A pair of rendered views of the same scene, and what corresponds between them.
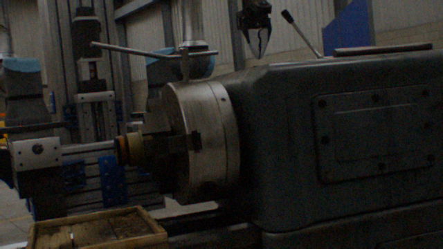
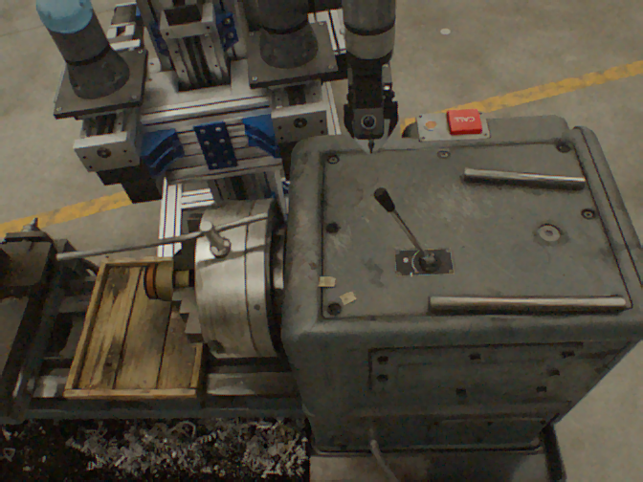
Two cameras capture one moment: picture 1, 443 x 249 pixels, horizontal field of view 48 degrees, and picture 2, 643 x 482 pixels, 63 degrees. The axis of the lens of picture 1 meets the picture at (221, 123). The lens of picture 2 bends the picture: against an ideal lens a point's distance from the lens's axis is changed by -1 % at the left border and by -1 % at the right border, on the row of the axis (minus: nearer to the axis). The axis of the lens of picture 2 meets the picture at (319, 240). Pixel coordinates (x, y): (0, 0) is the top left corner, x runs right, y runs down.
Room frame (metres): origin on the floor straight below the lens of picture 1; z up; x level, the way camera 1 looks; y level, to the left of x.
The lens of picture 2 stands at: (0.85, -0.32, 1.98)
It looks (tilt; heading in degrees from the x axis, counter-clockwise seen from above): 55 degrees down; 26
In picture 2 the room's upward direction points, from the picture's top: 9 degrees counter-clockwise
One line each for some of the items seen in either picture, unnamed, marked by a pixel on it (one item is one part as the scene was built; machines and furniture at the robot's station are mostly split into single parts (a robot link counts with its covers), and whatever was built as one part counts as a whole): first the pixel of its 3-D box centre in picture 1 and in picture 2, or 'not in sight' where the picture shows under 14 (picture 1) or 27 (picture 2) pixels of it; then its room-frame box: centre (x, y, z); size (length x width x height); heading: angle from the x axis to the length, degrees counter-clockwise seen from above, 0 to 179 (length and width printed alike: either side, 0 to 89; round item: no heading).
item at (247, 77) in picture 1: (324, 131); (441, 268); (1.44, -0.30, 1.06); 0.59 x 0.48 x 0.39; 108
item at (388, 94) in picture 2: (251, 9); (369, 76); (1.52, -0.13, 1.44); 0.09 x 0.08 x 0.12; 18
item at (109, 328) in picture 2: (93, 234); (147, 323); (1.21, 0.34, 0.89); 0.36 x 0.30 x 0.04; 18
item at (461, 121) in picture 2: not in sight; (463, 122); (1.65, -0.28, 1.26); 0.06 x 0.06 x 0.02; 18
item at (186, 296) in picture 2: (170, 144); (199, 317); (1.18, 0.12, 1.09); 0.12 x 0.11 x 0.05; 18
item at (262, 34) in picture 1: (259, 44); (379, 126); (1.52, -0.14, 1.33); 0.06 x 0.03 x 0.09; 18
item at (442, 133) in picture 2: not in sight; (450, 135); (1.64, -0.26, 1.23); 0.13 x 0.08 x 0.05; 108
